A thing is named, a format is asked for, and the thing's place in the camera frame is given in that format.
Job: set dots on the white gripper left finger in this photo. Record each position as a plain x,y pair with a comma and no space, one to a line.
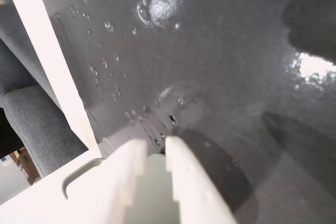
123,171

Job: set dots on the brown cardboard box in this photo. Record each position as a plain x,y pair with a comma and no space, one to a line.
27,166

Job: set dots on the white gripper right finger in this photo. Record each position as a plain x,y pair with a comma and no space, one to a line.
191,182

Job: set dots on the black object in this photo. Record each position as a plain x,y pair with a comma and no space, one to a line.
9,134

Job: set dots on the grey fabric sofa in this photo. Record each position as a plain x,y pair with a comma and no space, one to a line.
31,119

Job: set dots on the black glossy mat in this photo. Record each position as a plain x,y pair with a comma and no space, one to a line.
210,64

